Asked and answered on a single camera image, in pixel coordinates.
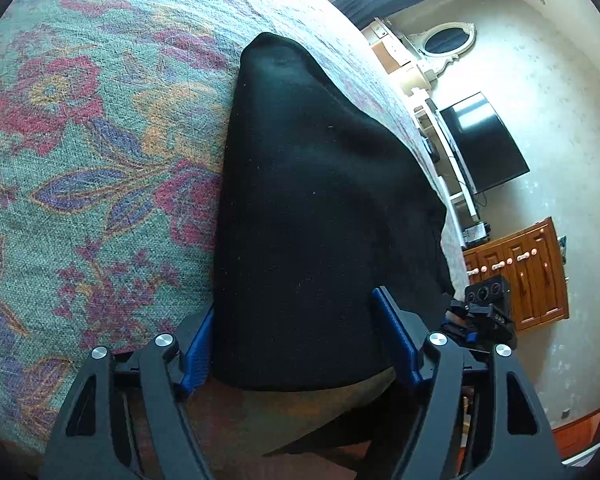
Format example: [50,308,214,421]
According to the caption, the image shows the white oval mirror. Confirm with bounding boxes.
[407,22,477,81]

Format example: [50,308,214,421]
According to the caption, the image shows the wooden cabinet with knobs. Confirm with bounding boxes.
[464,217,569,333]

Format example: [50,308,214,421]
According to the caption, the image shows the floral bedspread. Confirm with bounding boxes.
[0,0,470,456]

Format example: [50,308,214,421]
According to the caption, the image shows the black flat television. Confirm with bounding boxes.
[440,92,530,194]

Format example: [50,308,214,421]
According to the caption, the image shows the white dresser shelf unit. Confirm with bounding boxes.
[362,18,489,249]

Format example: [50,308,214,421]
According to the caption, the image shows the black pants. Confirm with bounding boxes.
[212,31,456,461]

